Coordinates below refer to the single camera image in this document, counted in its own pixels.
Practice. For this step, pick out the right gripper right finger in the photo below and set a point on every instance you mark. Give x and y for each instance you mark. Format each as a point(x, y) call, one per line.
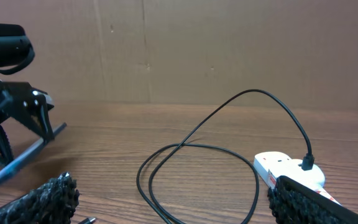
point(294, 203)

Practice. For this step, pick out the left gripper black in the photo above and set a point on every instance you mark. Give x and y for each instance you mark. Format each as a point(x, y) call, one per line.
point(27, 105)

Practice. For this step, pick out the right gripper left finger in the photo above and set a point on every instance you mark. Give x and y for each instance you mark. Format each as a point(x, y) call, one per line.
point(53, 202)

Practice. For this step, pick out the blue Samsung smartphone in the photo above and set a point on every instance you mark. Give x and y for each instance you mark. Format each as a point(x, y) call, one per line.
point(23, 159)

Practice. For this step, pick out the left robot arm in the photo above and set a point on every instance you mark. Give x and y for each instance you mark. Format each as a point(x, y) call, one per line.
point(16, 50)

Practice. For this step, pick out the white power strip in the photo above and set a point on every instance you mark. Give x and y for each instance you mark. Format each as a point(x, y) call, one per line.
point(264, 160)

